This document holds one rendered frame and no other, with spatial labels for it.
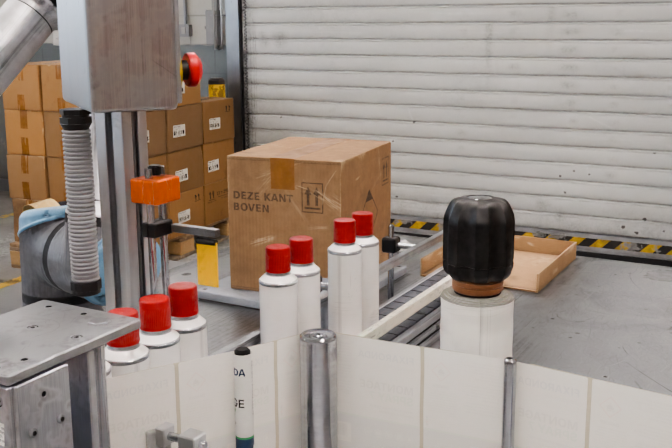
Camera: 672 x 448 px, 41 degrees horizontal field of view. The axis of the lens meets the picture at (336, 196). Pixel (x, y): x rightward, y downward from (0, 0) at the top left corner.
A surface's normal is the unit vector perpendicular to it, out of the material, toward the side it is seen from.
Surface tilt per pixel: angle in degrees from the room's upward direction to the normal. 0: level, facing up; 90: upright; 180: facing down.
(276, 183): 90
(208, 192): 89
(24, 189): 92
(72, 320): 0
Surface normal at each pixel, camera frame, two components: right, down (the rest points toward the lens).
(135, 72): 0.44, 0.17
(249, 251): -0.36, 0.18
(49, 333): 0.00, -0.98
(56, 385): 0.88, 0.09
